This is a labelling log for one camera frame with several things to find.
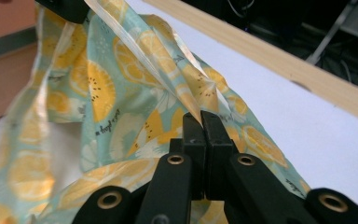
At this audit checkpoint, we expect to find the grey metal stand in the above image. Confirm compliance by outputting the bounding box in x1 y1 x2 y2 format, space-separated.
305 0 358 65

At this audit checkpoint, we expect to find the black cable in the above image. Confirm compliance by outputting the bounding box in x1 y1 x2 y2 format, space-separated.
226 0 256 19

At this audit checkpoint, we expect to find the pink basket with grey rim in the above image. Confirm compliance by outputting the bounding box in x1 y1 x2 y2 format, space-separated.
0 0 40 127

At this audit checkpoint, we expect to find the lemon print teal cloth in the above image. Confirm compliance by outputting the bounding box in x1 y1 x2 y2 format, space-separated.
0 0 311 224

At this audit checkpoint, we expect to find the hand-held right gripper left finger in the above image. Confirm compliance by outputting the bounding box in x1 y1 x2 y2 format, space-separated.
169 111 207 201

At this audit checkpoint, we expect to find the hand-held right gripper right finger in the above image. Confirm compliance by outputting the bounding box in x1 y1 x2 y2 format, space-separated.
200 110 241 201

